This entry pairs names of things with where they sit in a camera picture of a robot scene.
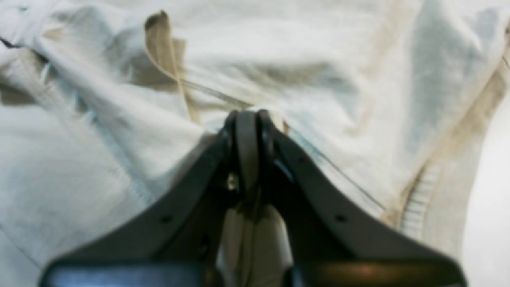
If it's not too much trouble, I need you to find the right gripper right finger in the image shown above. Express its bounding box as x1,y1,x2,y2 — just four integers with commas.
257,110,467,287

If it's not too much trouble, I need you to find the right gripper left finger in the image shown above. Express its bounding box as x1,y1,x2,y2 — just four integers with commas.
39,111,259,287

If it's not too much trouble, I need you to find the beige t-shirt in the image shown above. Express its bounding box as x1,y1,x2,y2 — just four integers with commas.
1,0,509,287

